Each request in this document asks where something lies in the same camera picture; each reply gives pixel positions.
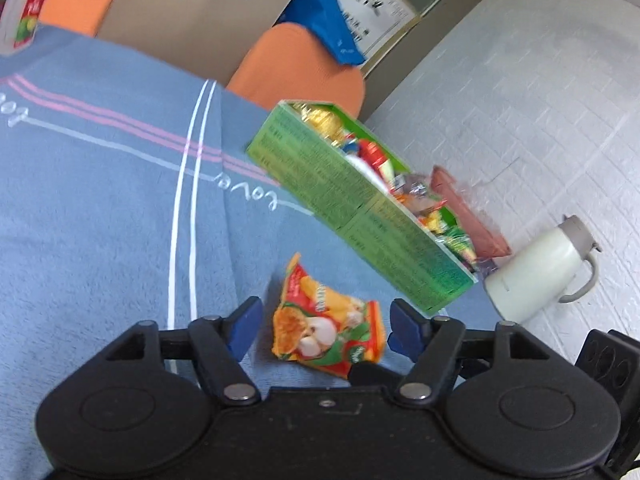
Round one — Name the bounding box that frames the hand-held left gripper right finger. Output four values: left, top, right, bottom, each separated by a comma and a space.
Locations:
387, 298, 550, 402

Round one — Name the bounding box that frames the blue bag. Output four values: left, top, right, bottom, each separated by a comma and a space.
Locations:
265, 0, 368, 66

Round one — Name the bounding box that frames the green cardboard box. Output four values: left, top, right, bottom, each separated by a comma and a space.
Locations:
245, 100, 476, 313

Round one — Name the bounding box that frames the brown paper bag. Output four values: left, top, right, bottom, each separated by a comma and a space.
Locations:
97, 0, 296, 78

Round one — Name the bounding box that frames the pink plastic bowl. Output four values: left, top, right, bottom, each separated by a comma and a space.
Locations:
430, 165, 511, 258

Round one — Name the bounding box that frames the calligraphy wall poster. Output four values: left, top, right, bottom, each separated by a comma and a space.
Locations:
320, 0, 421, 61

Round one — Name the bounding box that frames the large yellow snack packet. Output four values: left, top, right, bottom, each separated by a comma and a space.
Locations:
292, 102, 347, 144

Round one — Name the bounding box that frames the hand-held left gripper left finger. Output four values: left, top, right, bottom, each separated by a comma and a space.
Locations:
104, 296, 264, 405

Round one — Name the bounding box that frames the white bottle red label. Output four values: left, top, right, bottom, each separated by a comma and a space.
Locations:
0, 0, 63, 56

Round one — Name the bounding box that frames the red snack packet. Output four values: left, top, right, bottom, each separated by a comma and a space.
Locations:
357, 140, 397, 168

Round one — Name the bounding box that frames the white thermos jug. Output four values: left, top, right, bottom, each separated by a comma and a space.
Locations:
482, 215, 603, 323

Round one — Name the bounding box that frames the orange green snack packet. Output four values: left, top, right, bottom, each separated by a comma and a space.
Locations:
271, 252, 387, 380

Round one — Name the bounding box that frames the blue tablecloth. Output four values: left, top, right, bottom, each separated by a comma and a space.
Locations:
0, 22, 501, 480

